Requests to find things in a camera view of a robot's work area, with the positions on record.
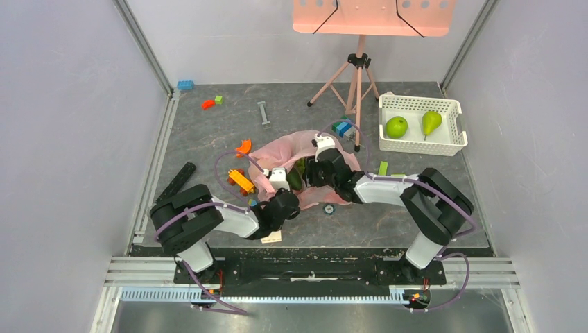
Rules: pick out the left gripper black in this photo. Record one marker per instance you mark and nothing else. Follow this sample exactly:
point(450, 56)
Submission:
point(278, 192)

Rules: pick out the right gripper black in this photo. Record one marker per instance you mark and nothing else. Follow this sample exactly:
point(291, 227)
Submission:
point(313, 170)

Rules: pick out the green fake fruit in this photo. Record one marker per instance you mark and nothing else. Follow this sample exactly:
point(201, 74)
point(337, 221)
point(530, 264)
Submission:
point(300, 166)

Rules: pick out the dark green fake avocado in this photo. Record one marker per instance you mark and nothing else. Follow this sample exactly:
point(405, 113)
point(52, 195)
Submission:
point(294, 180)

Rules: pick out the pink plastic bag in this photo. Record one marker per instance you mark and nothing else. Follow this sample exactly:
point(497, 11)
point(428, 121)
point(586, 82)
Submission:
point(284, 152)

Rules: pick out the green fake apple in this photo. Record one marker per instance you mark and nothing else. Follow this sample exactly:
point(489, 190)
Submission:
point(396, 127)

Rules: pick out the green fake pear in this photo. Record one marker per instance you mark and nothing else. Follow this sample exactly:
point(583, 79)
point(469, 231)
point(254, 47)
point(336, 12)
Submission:
point(430, 121)

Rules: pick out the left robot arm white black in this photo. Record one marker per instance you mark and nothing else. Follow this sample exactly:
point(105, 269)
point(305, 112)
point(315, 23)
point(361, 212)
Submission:
point(183, 221)

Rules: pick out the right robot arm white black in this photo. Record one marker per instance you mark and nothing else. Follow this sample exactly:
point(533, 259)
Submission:
point(441, 212)

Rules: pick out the cream white toy brick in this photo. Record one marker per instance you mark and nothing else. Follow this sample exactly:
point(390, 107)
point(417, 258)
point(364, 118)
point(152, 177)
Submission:
point(273, 237)

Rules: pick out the yellow orange toy car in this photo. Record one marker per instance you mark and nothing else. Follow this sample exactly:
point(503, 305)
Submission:
point(237, 177)

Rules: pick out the green blue grey brick stack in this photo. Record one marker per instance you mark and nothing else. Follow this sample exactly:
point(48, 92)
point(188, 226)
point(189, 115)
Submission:
point(344, 130)

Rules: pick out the long light green brick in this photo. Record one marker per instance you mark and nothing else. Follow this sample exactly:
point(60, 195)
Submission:
point(383, 168)

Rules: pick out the orange curved toy piece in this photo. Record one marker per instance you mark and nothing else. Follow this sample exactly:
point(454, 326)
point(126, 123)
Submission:
point(244, 149)

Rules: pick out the white plastic basket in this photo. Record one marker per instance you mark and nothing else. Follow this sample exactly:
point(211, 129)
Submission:
point(446, 140)

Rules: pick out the grey toy bar piece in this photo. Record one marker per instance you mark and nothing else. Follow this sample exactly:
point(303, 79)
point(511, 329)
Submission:
point(264, 120)

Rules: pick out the red arch toy brick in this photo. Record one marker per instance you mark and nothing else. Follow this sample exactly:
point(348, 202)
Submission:
point(208, 104)

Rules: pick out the pink music stand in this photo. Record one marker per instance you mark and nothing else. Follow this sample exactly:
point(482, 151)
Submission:
point(422, 19)

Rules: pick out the blue toy brick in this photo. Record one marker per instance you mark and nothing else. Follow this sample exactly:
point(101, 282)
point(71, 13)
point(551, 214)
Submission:
point(184, 85)

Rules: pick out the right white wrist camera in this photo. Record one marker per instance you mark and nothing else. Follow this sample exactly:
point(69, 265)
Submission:
point(322, 144)

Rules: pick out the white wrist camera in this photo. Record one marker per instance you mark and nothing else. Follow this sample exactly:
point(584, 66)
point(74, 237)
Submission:
point(322, 144)
point(277, 178)

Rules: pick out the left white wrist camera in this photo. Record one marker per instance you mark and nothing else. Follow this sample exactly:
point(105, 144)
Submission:
point(277, 178)

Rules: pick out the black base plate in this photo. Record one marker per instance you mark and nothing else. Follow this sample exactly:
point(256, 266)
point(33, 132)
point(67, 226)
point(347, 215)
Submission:
point(315, 272)

